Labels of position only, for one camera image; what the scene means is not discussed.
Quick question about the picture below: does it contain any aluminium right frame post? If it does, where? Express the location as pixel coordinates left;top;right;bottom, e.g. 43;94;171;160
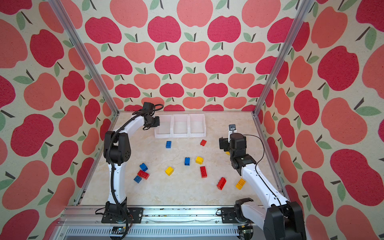
252;0;315;119

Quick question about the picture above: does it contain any red long lego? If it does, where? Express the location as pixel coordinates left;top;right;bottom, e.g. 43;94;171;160
200;166;208;178

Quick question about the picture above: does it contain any aluminium frame post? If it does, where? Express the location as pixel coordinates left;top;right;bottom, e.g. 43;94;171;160
48;1;120;117
252;0;315;119

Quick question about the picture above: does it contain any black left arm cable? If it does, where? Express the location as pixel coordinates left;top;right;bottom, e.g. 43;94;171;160
106;103;164;240

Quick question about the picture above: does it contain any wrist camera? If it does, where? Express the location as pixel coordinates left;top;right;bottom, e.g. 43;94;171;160
229;124;237;135
143;102;156;112

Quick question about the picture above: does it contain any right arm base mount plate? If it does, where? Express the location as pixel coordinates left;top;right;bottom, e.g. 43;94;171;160
219;207;250;224

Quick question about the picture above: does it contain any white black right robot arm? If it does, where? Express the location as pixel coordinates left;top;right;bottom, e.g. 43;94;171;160
219;131;307;240

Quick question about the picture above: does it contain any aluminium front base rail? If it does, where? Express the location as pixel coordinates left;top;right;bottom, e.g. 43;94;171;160
51;206;266;240

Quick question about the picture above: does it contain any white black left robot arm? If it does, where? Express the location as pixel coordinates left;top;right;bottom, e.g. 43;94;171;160
102;114;160;225

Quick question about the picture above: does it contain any orange yellow lego right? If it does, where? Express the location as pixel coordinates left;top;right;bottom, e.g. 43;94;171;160
236;179;246;190

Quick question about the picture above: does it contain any white middle plastic bin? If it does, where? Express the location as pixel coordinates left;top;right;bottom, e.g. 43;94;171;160
173;114;190;138

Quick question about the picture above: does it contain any white plastic bin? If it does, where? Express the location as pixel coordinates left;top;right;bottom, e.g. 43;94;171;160
189;114;207;138
155;115;174;139
173;114;190;138

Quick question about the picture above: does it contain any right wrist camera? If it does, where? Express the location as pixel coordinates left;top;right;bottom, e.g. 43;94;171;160
229;124;237;135

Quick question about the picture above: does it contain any small blue lego left lower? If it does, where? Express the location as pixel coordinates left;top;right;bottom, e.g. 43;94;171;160
134;176;142;183

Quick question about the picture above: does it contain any aluminium left frame post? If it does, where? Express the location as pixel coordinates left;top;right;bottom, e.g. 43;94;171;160
48;1;120;117

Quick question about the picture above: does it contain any white left plastic bin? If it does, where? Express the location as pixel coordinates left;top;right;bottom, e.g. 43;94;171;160
155;115;174;139

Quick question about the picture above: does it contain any white right plastic bin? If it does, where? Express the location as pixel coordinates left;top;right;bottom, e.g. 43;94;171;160
189;114;207;138

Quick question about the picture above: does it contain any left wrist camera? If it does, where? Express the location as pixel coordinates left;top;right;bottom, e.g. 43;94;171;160
143;102;156;112

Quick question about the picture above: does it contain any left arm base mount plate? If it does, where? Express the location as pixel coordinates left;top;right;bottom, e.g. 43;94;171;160
101;207;144;224

